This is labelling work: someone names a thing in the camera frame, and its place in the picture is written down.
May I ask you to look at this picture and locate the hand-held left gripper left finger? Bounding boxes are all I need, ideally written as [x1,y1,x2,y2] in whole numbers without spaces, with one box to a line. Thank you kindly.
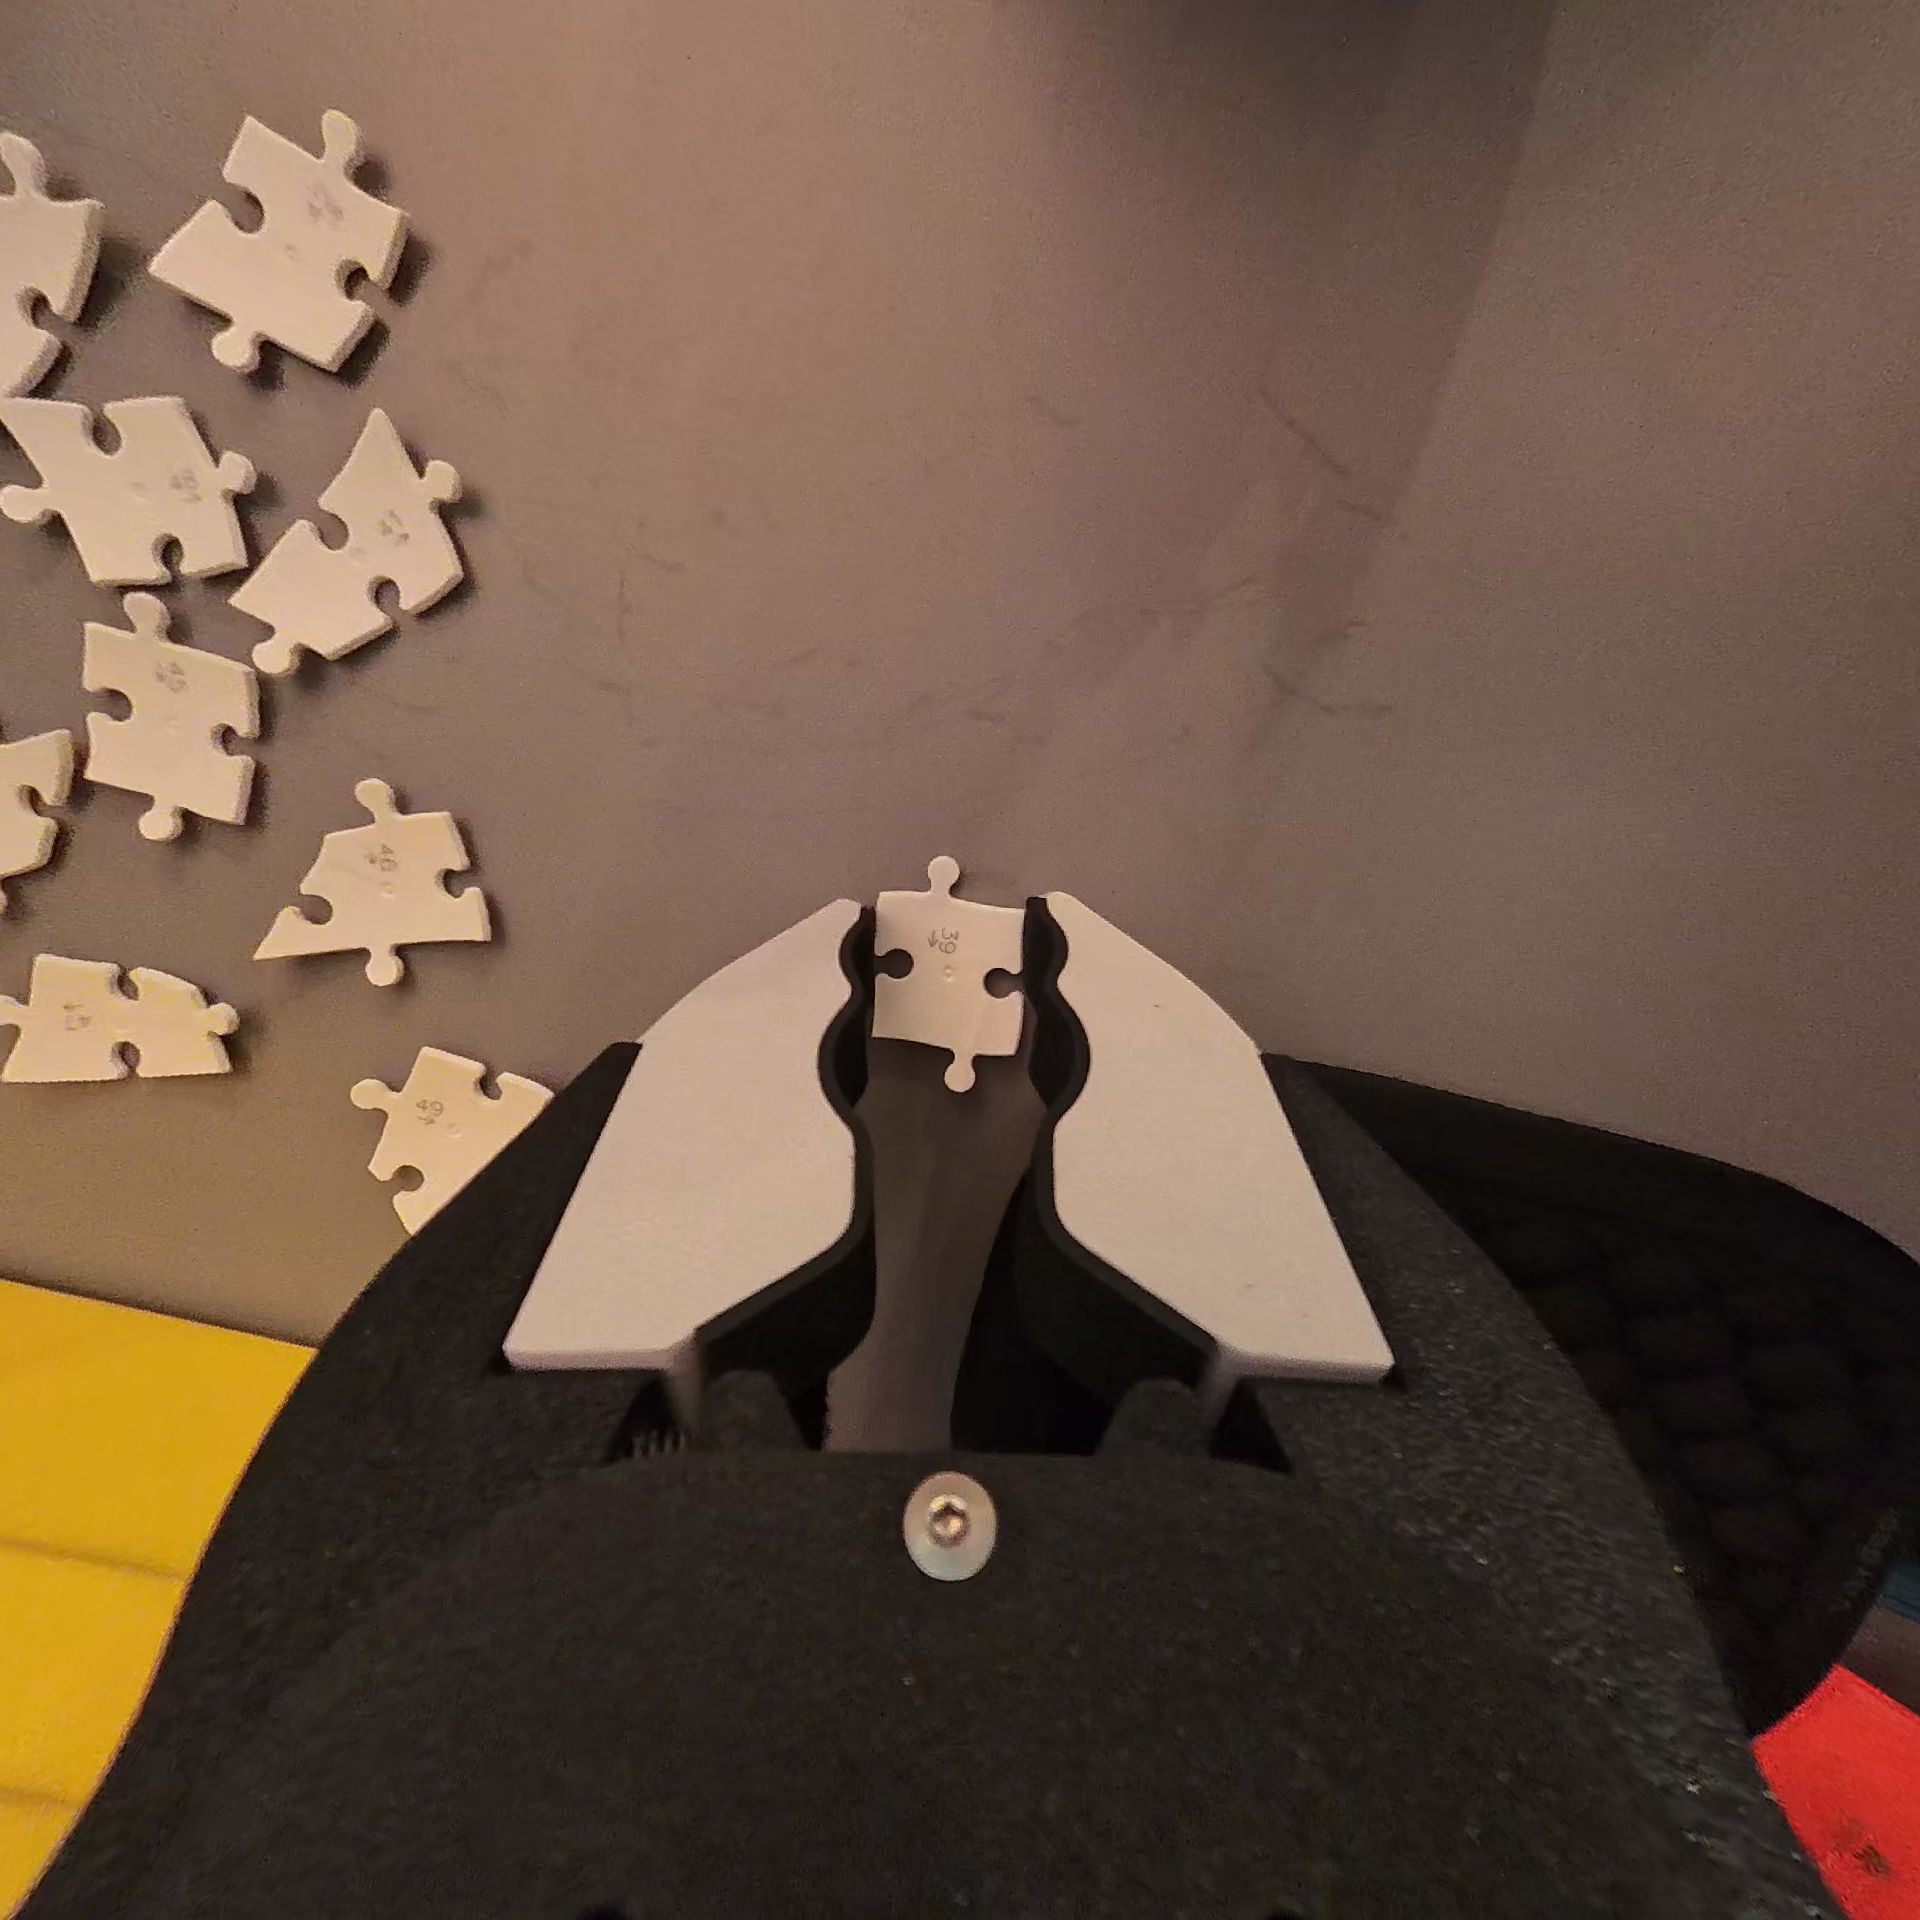
[504,896,883,1445]

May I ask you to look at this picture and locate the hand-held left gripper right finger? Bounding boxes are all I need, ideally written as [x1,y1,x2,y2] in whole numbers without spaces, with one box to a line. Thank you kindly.
[1025,891,1402,1445]

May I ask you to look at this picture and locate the small white puzzle piece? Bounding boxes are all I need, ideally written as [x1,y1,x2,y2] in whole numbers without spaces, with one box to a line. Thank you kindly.
[872,855,1037,1094]

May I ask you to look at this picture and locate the pile of white puzzle pieces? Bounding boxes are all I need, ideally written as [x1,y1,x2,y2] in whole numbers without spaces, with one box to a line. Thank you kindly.
[0,109,558,1238]

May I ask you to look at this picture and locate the black wrist rest pad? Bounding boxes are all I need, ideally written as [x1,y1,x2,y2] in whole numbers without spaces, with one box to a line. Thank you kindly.
[1275,1048,1920,1727]

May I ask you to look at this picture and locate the yellow plastic bin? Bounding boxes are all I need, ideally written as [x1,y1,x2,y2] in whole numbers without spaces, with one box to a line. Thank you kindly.
[0,1275,321,1893]

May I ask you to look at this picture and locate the orange object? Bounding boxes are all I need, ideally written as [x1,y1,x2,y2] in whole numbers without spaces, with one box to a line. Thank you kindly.
[1752,1663,1920,1920]

